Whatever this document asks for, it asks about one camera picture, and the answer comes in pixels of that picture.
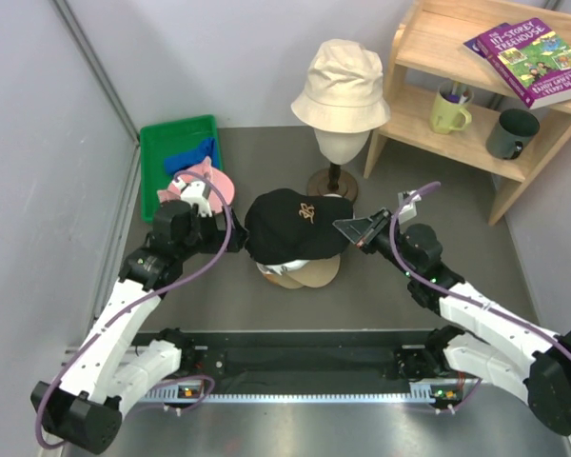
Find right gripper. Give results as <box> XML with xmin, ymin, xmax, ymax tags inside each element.
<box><xmin>336</xmin><ymin>209</ymin><xmax>418</xmax><ymax>279</ymax></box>

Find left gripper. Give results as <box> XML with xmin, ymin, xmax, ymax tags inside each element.
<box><xmin>176</xmin><ymin>205</ymin><xmax>249</xmax><ymax>261</ymax></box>

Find pink white baseball cap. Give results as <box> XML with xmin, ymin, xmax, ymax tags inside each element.
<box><xmin>157</xmin><ymin>158</ymin><xmax>235</xmax><ymax>213</ymax></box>

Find black cap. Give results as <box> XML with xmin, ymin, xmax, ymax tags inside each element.
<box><xmin>245</xmin><ymin>189</ymin><xmax>353</xmax><ymax>265</ymax></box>

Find cream bucket hat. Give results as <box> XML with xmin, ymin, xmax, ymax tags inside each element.
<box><xmin>291</xmin><ymin>39</ymin><xmax>391</xmax><ymax>134</ymax></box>

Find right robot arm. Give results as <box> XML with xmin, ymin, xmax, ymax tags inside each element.
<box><xmin>333</xmin><ymin>209</ymin><xmax>571</xmax><ymax>436</ymax></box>

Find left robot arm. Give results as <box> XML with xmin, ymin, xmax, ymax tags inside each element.
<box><xmin>30</xmin><ymin>197</ymin><xmax>246</xmax><ymax>455</ymax></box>

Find wooden mushroom hat stand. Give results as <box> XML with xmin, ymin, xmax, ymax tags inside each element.
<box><xmin>257</xmin><ymin>265</ymin><xmax>284</xmax><ymax>287</ymax></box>

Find cream mannequin head stand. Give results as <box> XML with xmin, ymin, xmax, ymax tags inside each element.
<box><xmin>306</xmin><ymin>129</ymin><xmax>370</xmax><ymax>203</ymax></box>

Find blue item in bin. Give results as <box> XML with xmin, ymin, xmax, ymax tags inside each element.
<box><xmin>163</xmin><ymin>137</ymin><xmax>220</xmax><ymax>176</ymax></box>

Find green plastic bin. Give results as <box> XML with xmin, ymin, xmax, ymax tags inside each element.
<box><xmin>140</xmin><ymin>114</ymin><xmax>224</xmax><ymax>223</ymax></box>

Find light green mug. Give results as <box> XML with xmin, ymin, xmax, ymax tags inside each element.
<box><xmin>429</xmin><ymin>80</ymin><xmax>474</xmax><ymax>134</ymax></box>

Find pens in mug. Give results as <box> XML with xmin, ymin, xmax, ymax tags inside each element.
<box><xmin>443</xmin><ymin>81</ymin><xmax>472</xmax><ymax>105</ymax></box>

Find dark grey mug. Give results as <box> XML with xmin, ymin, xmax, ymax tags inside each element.
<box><xmin>485</xmin><ymin>109</ymin><xmax>541</xmax><ymax>160</ymax></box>

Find wooden shelf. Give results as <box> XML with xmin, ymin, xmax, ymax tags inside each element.
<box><xmin>364</xmin><ymin>0</ymin><xmax>571</xmax><ymax>227</ymax></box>

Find purple treehouse book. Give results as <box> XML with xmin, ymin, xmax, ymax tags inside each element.
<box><xmin>477</xmin><ymin>17</ymin><xmax>571</xmax><ymax>109</ymax></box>

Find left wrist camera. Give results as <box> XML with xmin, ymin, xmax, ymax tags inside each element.
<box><xmin>167</xmin><ymin>179</ymin><xmax>222</xmax><ymax>217</ymax></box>

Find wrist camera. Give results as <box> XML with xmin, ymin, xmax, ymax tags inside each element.
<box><xmin>167</xmin><ymin>179</ymin><xmax>222</xmax><ymax>217</ymax></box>
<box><xmin>398</xmin><ymin>190</ymin><xmax>422</xmax><ymax>224</ymax></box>

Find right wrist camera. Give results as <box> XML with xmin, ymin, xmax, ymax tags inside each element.
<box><xmin>398</xmin><ymin>190</ymin><xmax>422</xmax><ymax>224</ymax></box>

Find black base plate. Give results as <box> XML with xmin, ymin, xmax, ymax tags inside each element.
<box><xmin>133</xmin><ymin>325</ymin><xmax>463</xmax><ymax>396</ymax></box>

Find aluminium rail frame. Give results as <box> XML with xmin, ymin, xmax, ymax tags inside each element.
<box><xmin>42</xmin><ymin>342</ymin><xmax>571</xmax><ymax>457</ymax></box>

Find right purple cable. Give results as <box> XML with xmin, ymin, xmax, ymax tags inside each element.
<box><xmin>388</xmin><ymin>180</ymin><xmax>571</xmax><ymax>413</ymax></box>

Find purple cable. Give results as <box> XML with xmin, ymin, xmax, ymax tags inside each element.
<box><xmin>388</xmin><ymin>180</ymin><xmax>571</xmax><ymax>413</ymax></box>
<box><xmin>32</xmin><ymin>170</ymin><xmax>234</xmax><ymax>451</ymax></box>

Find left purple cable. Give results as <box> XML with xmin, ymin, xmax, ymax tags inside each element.
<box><xmin>32</xmin><ymin>170</ymin><xmax>234</xmax><ymax>451</ymax></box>

